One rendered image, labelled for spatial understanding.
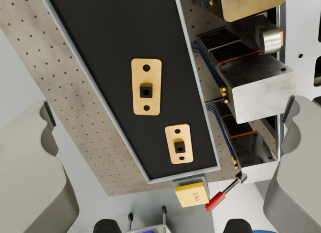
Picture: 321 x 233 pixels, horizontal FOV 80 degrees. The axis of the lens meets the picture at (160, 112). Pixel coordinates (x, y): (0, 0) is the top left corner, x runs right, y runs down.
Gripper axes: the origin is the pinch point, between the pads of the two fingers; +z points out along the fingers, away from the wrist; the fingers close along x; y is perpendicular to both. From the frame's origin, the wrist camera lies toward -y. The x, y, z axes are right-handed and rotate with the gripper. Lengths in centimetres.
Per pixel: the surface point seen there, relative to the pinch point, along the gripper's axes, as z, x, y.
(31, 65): 60, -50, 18
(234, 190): 100, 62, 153
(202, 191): 13.7, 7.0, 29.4
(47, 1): 13.1, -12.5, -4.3
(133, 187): 60, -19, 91
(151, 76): 13.4, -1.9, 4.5
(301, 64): 29.6, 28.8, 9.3
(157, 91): 13.3, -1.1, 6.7
